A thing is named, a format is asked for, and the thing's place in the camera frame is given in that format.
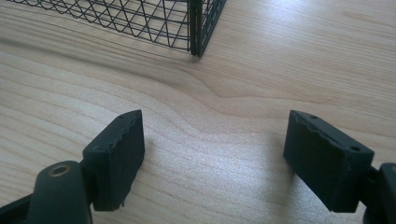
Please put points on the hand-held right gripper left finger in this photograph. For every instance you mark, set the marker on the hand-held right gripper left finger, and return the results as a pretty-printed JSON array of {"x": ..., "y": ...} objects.
[{"x": 116, "y": 165}]

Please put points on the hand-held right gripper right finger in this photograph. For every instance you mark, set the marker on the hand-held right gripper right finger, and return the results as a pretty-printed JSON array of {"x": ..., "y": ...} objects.
[{"x": 323, "y": 168}]

